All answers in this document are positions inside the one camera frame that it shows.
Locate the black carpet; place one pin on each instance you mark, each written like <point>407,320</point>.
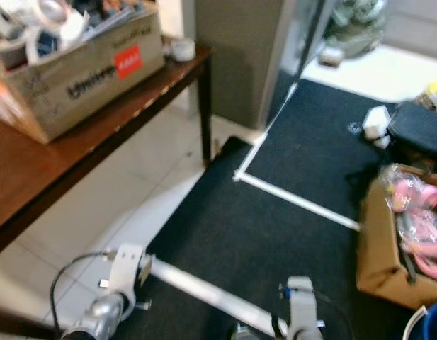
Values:
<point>246,248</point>

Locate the grey green bag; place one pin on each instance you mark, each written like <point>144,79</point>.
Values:
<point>353,25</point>

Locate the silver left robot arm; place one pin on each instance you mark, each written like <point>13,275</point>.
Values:
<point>105,319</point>

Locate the grey tape roll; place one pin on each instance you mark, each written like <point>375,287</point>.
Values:
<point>182,49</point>

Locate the dark brown wood table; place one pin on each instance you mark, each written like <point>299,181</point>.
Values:
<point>48,170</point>

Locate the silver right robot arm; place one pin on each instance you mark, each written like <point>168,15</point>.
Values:
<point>307,336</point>

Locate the grey cabinet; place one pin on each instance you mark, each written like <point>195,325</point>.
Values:
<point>239,57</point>

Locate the small white box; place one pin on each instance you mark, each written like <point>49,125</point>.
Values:
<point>375,124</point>

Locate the yellow item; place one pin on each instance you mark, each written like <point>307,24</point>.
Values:
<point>436,92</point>

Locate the plain brown cardboard box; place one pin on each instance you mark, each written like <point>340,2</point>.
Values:
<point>377,248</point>

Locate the printed cardboard box red sticker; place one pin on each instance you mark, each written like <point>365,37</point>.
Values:
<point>76,78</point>

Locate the blue bucket with white rim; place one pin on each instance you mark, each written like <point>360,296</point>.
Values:
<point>430,322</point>

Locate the black padded seat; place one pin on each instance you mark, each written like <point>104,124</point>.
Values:
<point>416,131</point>

